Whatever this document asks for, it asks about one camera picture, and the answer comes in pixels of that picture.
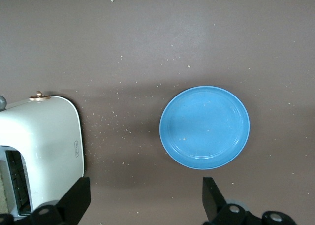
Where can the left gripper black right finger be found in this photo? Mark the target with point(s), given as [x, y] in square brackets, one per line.
[211, 200]

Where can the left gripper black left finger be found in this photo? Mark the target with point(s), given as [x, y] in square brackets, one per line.
[78, 198]

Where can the blue round plate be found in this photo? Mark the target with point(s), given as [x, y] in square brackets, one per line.
[204, 129]

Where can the white two-slot toaster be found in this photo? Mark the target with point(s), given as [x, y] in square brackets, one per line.
[49, 131]

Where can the toasted brown bread slice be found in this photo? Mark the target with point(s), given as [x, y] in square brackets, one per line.
[2, 185]

